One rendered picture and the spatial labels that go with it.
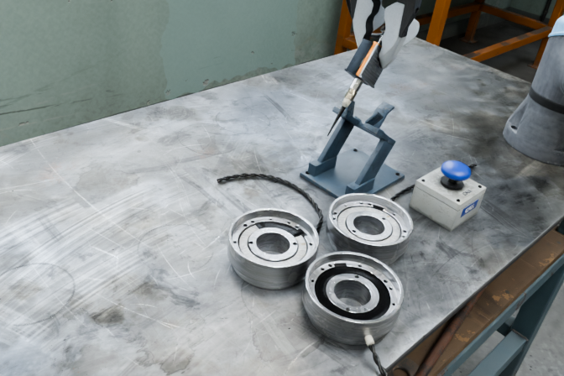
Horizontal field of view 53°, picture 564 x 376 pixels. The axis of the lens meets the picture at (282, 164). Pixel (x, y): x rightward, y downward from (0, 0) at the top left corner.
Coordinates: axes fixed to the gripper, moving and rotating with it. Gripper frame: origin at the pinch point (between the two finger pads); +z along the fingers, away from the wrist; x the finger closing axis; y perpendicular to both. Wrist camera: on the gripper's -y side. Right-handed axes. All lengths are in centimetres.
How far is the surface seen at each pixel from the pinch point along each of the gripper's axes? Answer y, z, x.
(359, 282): -18.1, 16.8, -16.4
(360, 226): -8.3, 18.5, -9.0
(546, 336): 88, 100, -22
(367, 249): -13.6, 16.4, -13.7
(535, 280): 38, 47, -22
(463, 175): 4.7, 12.6, -14.8
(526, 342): 55, 76, -23
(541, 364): 77, 100, -26
